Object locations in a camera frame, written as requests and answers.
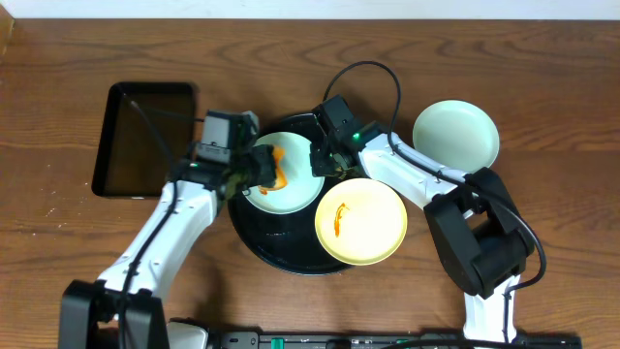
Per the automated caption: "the mint green plate with stain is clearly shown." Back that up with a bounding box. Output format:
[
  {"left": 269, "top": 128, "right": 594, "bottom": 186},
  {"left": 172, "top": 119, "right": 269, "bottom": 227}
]
[{"left": 246, "top": 132, "right": 325, "bottom": 214}]

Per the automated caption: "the yellow plate with stain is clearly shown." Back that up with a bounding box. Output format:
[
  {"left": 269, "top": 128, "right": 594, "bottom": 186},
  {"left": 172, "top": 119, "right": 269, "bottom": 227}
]
[{"left": 314, "top": 178, "right": 408, "bottom": 266}]

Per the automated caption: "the light blue plate with stain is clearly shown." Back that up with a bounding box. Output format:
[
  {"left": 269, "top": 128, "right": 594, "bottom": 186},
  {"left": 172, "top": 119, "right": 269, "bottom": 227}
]
[{"left": 412, "top": 100, "right": 500, "bottom": 173}]

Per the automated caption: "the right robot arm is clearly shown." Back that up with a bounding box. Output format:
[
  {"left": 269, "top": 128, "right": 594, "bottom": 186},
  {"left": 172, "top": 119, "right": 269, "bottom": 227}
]
[{"left": 310, "top": 95, "right": 543, "bottom": 346}]

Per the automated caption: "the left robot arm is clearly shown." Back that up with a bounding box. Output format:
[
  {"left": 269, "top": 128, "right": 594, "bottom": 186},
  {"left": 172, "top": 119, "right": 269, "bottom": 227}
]
[{"left": 58, "top": 111, "right": 276, "bottom": 348}]

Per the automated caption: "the round black tray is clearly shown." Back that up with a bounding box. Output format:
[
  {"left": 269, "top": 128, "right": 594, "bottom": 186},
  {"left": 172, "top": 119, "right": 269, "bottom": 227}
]
[{"left": 228, "top": 113, "right": 353, "bottom": 275}]

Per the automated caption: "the black rectangular water basin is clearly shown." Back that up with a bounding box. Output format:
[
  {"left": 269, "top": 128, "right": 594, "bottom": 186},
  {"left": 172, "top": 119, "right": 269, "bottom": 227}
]
[{"left": 91, "top": 81, "right": 196, "bottom": 197}]

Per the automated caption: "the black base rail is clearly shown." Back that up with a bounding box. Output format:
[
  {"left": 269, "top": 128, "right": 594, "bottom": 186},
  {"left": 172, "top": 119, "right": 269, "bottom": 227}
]
[{"left": 206, "top": 331, "right": 583, "bottom": 349}]

